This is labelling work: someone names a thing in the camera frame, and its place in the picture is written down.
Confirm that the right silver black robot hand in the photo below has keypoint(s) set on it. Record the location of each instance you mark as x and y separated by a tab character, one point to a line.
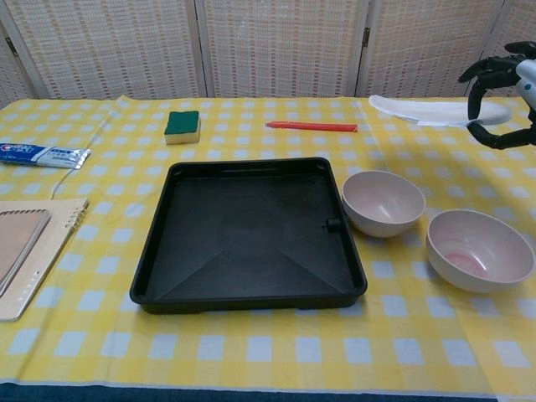
527	79

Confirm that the white paper plate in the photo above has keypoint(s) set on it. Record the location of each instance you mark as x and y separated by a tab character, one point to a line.
427	109

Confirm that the beige bowl with pink stain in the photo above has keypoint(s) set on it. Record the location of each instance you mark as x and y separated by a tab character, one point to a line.
479	251

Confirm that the plain beige bowl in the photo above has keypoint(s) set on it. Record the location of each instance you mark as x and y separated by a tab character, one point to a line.
383	205

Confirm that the black square plastic tray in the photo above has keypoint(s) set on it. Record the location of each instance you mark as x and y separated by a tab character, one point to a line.
251	251

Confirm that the red pen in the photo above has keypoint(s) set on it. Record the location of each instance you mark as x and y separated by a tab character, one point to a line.
310	125

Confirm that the woven folding screen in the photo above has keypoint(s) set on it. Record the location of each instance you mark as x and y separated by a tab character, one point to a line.
285	46

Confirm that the green yellow sponge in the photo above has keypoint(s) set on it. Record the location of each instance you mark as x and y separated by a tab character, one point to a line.
182	123

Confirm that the yellow white checkered tablecloth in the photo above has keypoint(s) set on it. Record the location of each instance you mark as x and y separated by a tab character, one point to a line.
268	352

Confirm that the blue white toothpaste tube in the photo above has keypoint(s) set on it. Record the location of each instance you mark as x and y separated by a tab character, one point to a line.
37	154

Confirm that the wooden board with notebook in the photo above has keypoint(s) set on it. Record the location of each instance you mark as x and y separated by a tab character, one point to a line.
50	251

